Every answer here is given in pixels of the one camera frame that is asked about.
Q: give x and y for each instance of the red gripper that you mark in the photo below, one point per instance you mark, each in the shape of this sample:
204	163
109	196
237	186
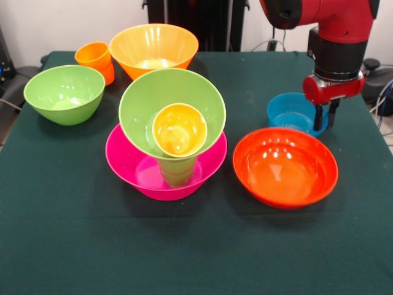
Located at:
334	90

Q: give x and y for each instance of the blue plastic bowl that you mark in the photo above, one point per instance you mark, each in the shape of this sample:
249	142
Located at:
285	113

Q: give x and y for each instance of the yellow plastic cup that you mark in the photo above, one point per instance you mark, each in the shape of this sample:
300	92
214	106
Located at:
179	132

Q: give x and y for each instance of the green plastic cup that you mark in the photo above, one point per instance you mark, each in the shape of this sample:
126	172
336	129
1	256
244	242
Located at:
178	172

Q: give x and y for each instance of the large green plastic bowl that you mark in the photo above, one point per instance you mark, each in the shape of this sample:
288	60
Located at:
147	98
61	92

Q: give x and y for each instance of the pink plastic bowl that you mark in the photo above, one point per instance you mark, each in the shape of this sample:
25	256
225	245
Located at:
122	166

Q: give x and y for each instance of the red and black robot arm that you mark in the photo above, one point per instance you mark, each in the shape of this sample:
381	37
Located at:
337	30

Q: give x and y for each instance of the black computer tower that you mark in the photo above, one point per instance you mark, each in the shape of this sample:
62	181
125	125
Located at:
6	61

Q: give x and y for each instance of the red plastic bowl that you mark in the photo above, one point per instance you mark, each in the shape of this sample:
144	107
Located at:
285	172

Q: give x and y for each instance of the dark green table cloth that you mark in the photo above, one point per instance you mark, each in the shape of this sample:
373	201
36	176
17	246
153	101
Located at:
196	246

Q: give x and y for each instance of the large orange plastic bowl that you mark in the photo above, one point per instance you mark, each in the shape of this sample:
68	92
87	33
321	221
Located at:
153	46

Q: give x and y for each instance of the orange plastic cup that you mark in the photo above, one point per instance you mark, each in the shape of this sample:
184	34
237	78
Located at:
92	55

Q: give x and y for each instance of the dark grey floor case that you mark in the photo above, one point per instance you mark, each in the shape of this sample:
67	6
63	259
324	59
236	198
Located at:
18	86

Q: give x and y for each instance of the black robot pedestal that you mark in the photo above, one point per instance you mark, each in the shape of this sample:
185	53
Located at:
196	15

